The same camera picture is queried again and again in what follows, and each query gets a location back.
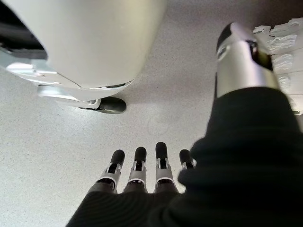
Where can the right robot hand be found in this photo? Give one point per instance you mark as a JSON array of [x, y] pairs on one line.
[[236, 165]]

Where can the white fringed cushion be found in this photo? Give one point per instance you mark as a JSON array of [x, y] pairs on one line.
[[284, 45]]

